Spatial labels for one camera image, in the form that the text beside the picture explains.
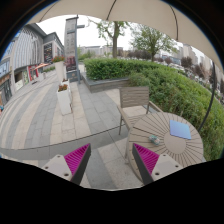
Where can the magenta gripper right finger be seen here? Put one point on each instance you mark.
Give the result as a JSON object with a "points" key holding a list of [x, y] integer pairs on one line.
{"points": [[153, 166]]}

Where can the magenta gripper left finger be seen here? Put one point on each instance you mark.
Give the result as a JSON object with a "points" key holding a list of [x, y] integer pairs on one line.
{"points": [[72, 166]]}

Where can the teal patterned computer mouse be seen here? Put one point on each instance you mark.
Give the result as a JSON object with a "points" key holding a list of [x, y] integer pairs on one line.
{"points": [[154, 139]]}

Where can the round slatted wooden table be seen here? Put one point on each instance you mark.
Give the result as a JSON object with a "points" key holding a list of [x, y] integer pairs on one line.
{"points": [[185, 152]]}

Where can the wooden slatted patio chair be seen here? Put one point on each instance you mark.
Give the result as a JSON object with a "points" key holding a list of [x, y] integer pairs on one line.
{"points": [[132, 97]]}

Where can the white rectangular flower planter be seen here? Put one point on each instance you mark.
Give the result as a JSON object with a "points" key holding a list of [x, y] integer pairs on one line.
{"points": [[64, 99]]}

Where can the trimmed green hedge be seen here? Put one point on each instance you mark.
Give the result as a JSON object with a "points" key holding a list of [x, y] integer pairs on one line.
{"points": [[172, 92]]}

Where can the tall white flower pot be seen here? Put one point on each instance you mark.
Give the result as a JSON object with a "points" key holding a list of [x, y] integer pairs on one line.
{"points": [[60, 70]]}

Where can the grey commercial building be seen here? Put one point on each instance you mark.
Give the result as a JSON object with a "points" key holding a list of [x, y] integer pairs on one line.
{"points": [[30, 47]]}

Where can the right green tree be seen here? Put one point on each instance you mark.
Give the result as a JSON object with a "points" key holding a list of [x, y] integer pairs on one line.
{"points": [[151, 40]]}

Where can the green tree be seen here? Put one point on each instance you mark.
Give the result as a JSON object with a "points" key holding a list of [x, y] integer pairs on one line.
{"points": [[111, 30], [151, 40]]}

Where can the tall grey sign pillar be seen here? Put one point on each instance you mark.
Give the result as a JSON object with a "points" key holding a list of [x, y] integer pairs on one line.
{"points": [[70, 49]]}

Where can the left green tree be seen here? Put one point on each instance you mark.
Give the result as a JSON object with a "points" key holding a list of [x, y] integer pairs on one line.
{"points": [[111, 30]]}

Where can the beige patio umbrella canopy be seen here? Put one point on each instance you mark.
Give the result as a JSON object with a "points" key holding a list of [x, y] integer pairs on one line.
{"points": [[154, 13]]}

